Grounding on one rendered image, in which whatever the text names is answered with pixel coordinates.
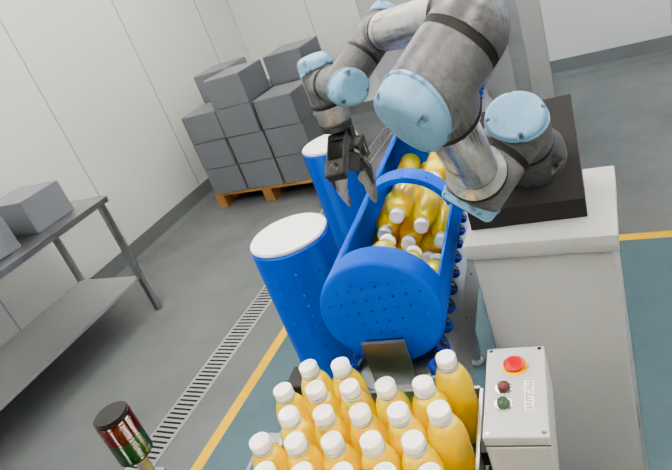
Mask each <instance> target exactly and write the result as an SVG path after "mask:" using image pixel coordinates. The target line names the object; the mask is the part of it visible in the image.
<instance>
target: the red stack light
mask: <svg viewBox="0 0 672 470"><path fill-rule="evenodd" d="M139 428H140V421H139V420H138V418H137V417H136V415H135V414H134V412H133V411H132V409H131V408H130V406H129V411H128V413H127V415H126V417H125V418H124V419H123V420H122V421H121V422H120V423H119V424H118V425H116V426H115V427H113V428H111V429H109V430H105V431H97V430H96V429H95V430H96V432H97V433H98V434H99V436H100V437H101V439H102V440H103V442H104V443H105V444H106V446H107V447H109V448H116V447H120V446H122V445H124V444H126V443H127V442H129V441H130V440H131V439H132V438H133V437H134V436H135V435H136V434H137V432H138V430H139Z"/></svg>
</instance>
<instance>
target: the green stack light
mask: <svg viewBox="0 0 672 470"><path fill-rule="evenodd" d="M152 447H153V442H152V440H151V438H150V437H149V435H148V434H147V432H146V431H145V429H144V428H143V426H142V424H141V423H140V428H139V430H138V432H137V434H136V435H135V436H134V437H133V438H132V439H131V440H130V441H129V442H127V443H126V444H124V445H122V446H120V447H116V448H109V447H108V449H109V450H110V451H111V453H112V454H113V456H114V457H115V458H116V460H117V461H118V463H119V464H120V466H122V467H125V468H127V467H132V466H135V465H137V464H139V463H140V462H142V461H143V460H144V459H145V458H146V457H147V456H148V455H149V453H150V452H151V450H152Z"/></svg>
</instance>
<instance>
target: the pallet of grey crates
mask: <svg viewBox="0 0 672 470"><path fill-rule="evenodd" d="M319 51H322V50H321V47H320V44H319V41H318V38H317V36H313V37H310V38H306V39H303V40H299V41H296V42H292V43H289V44H285V45H282V46H280V47H279V48H277V49H275V50H274V51H272V52H271V53H269V54H267V55H266V56H264V57H263V61H264V64H265V66H266V69H267V72H268V74H269V77H270V79H267V76H266V74H265V71H264V69H263V66H262V63H261V61H260V59H258V60H254V61H250V62H247V60H246V58H245V57H241V58H238V59H234V60H231V61H227V62H224V63H221V64H217V65H214V66H212V67H210V68H209V69H207V70H205V71H204V72H202V73H200V74H198V75H197V76H195V77H194V80H195V83H196V85H197V87H198V90H199V92H200V94H201V96H202V99H203V101H204V103H205V104H203V105H202V106H200V107H199V108H197V109H196V110H194V111H193V112H191V113H190V114H188V115H187V116H185V117H184V118H182V119H181V120H182V122H183V125H184V127H185V129H186V131H187V133H188V135H189V137H190V140H191V142H192V144H193V147H194V149H195V151H196V153H197V155H198V157H199V159H200V162H201V164H202V166H203V168H204V170H205V172H206V174H207V176H208V178H209V180H210V183H211V185H212V187H213V189H214V191H215V193H216V194H215V197H216V199H217V202H218V204H219V206H220V208H224V207H229V206H230V205H231V204H232V203H233V202H234V201H235V200H236V199H237V198H238V197H239V196H240V195H241V194H242V193H245V192H252V191H259V190H262V191H263V194H264V196H265V198H266V201H267V202H268V201H275V200H277V199H278V197H279V196H280V195H281V194H282V193H283V192H284V191H285V190H286V189H287V188H288V186H292V185H299V184H305V183H312V179H311V176H310V174H309V171H308V169H307V166H306V163H305V161H304V158H303V153H302V150H303V148H304V147H305V146H306V145H307V144H308V143H309V142H311V141H313V140H314V139H316V138H318V137H320V136H323V135H325V134H323V133H322V130H321V128H320V126H319V124H318V122H317V119H316V116H314V115H313V112H314V111H313V109H312V106H311V104H310V101H309V98H308V96H307V93H306V91H305V88H304V86H303V83H302V80H300V74H299V71H298V68H297V63H298V61H299V60H300V59H302V58H303V57H305V56H307V55H310V54H312V53H315V52H319Z"/></svg>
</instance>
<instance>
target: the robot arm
mask: <svg viewBox="0 0 672 470"><path fill-rule="evenodd" d="M509 35H510V15H509V11H508V7H507V4H506V2H505V0H413V1H410V2H407V3H404V4H401V5H398V6H395V5H393V4H392V3H390V2H388V1H383V0H378V1H376V2H375V3H374V4H373V5H372V7H371V8H370V9H369V10H368V11H367V12H366V14H365V16H364V18H363V20H362V21H361V23H360V24H359V26H358V27H357V29H356V31H355V32H354V34H353V35H352V37H351V38H350V40H349V41H348V43H347V44H346V46H345V47H344V49H343V50H342V52H341V53H340V55H339V56H338V58H337V59H336V61H335V62H334V64H333V60H331V57H330V55H329V53H328V52H326V51H319V52H315V53H312V54H310V55H307V56H305V57H303V58H302V59H300V60H299V61H298V63H297V68H298V71H299V74H300V80H302V83H303V86H304V88H305V91H306V93H307V96H308V98H309V101H310V104H311V106H312V109H313V111H314V112H313V115H314V116H316V119H317V122H318V124H319V126H320V128H321V130H322V133H323V134H331V135H329V136H328V140H327V154H326V167H325V178H326V179H327V180H328V181H329V182H331V183H332V185H333V187H334V189H335V190H336V191H337V193H338V194H339V196H340V197H341V198H342V200H343V201H344V202H345V203H346V204H347V205H348V206H349V207H351V206H352V205H351V198H350V197H349V195H348V192H349V190H348V188H347V185H348V179H347V178H348V172H351V171H353V172H354V173H356V172H357V170H358V169H359V170H360V173H359V175H358V177H357V178H358V180H359V181H360V182H361V183H362V184H363V185H364V186H365V190H366V192H367V193H368V194H369V199H370V200H372V201H373V202H374V203H376V201H377V187H376V181H377V177H376V174H375V173H374V172H373V169H372V166H371V164H370V162H369V161H368V160H366V159H365V156H366V157H367V158H368V156H369V154H370V152H369V149H368V146H367V143H366V140H365V137H364V134H360V135H356V132H355V129H354V126H353V123H352V120H351V117H350V111H349V108H348V107H355V106H358V105H360V104H361V103H362V102H363V101H364V100H365V99H366V98H367V96H368V92H369V87H370V85H369V80H368V79H369V77H370V76H371V74H372V73H373V71H374V70H375V68H376V67H377V65H378V64H379V62H380V61H381V59H382V58H383V56H384V55H385V53H386V52H387V51H391V50H398V49H405V50H404V51H403V53H402V54H401V56H400V57H399V59H398V60H397V62H396V63H395V65H394V66H393V68H392V69H391V71H390V72H389V73H387V74H386V76H385V77H384V78H383V80H382V82H381V86H380V88H379V90H378V91H377V93H376V95H375V97H374V109H375V112H376V114H377V116H378V117H379V119H380V120H381V122H382V123H383V124H384V125H385V126H386V127H387V128H389V129H390V130H391V132H392V133H393V134H394V135H395V136H397V137H398V138H399V139H401V140H402V141H403V142H405V143H407V144H408V145H410V146H412V147H414V148H416V149H418V150H420V151H424V152H435V153H436V155H437V156H438V158H439V159H440V160H441V162H442V163H443V165H444V166H445V168H446V181H447V185H445V186H444V190H443V192H442V197H443V198H444V199H446V200H447V201H449V202H451V203H453V204H454V205H456V206H458V207H460V208H461V209H463V210H465V211H467V212H468V213H470V214H472V215H473V216H475V217H477V218H479V219H480V220H482V221H484V222H490V221H492V220H493V219H494V218H495V216H496V215H497V214H498V213H499V212H500V211H501V207H502V206H503V204H504V203H505V201H506V200H507V198H508V197H509V195H510V194H511V192H512V191H513V189H514V188H515V186H518V187H522V188H537V187H541V186H544V185H546V184H548V183H550V182H551V181H553V180H554V179H555V178H557V177H558V176H559V174H560V173H561V172H562V170H563V169H564V167H565V164H566V161H567V148H566V144H565V141H564V139H563V137H562V136H561V134H560V133H559V132H558V131H557V130H556V129H555V128H553V127H552V125H551V121H550V113H549V111H548V109H547V107H546V106H545V104H544V102H543V101H542V100H541V99H540V98H539V97H538V96H536V95H535V94H533V93H530V92H527V91H512V92H509V93H505V94H502V95H501V96H499V97H497V98H496V99H495V100H494V101H493V102H492V103H491V104H490V105H489V107H488V108H487V110H486V113H485V120H484V123H485V128H484V130H483V128H482V126H481V124H480V118H481V114H482V100H481V96H480V93H479V90H480V89H481V87H482V86H483V84H484V83H485V81H486V80H487V78H488V77H489V75H490V74H491V72H492V71H493V69H494V68H495V66H496V64H497V63H498V62H499V60H500V59H501V57H502V56H503V53H504V51H505V49H506V47H507V44H508V40H509ZM358 137H360V138H358ZM363 142H364V143H365V146H366V148H367V151H366V149H365V146H364V143H363Z"/></svg>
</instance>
